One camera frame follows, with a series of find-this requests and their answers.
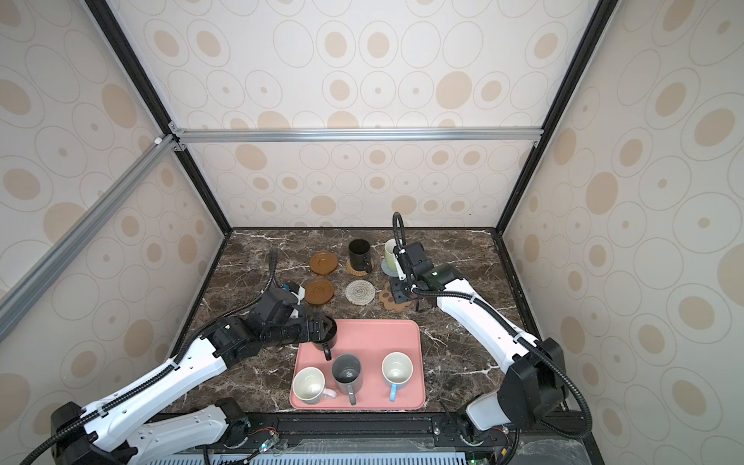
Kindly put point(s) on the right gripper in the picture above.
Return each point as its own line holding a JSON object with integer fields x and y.
{"x": 395, "y": 284}

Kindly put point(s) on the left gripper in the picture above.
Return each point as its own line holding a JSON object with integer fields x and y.
{"x": 307, "y": 330}

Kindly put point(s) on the cork paw coaster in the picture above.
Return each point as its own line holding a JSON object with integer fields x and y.
{"x": 386, "y": 297}

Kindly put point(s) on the green mug white inside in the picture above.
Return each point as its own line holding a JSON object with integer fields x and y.
{"x": 389, "y": 253}

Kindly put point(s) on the blue woven coaster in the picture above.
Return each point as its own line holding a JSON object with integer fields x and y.
{"x": 389, "y": 271}

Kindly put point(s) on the multicolour woven coaster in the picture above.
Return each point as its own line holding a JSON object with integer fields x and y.
{"x": 360, "y": 292}

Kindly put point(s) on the woven rattan coaster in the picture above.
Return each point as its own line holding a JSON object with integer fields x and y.
{"x": 354, "y": 272}

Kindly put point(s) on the brown wooden coaster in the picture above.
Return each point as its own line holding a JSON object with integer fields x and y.
{"x": 318, "y": 291}
{"x": 323, "y": 263}

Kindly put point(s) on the black mug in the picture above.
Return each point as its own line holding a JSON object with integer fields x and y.
{"x": 359, "y": 256}
{"x": 328, "y": 337}

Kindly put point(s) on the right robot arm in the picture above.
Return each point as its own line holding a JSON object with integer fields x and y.
{"x": 535, "y": 380}

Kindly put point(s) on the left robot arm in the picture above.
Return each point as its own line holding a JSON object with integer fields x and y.
{"x": 119, "y": 429}

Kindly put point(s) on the pink plastic tray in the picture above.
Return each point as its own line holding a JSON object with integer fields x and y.
{"x": 371, "y": 341}

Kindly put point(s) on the grey mug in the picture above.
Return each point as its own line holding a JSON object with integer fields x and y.
{"x": 347, "y": 373}

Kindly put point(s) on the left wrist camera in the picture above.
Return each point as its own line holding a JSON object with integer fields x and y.
{"x": 296, "y": 290}

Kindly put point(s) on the white mug pink handle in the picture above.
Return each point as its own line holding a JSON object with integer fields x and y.
{"x": 309, "y": 386}

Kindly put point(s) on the white mug blue handle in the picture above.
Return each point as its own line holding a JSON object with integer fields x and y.
{"x": 397, "y": 370}

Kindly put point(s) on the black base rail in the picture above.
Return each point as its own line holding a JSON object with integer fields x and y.
{"x": 387, "y": 438}

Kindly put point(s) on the horizontal aluminium frame bar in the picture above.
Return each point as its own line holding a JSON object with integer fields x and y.
{"x": 369, "y": 135}

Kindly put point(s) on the left aluminium frame bar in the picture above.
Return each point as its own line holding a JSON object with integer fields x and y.
{"x": 36, "y": 282}

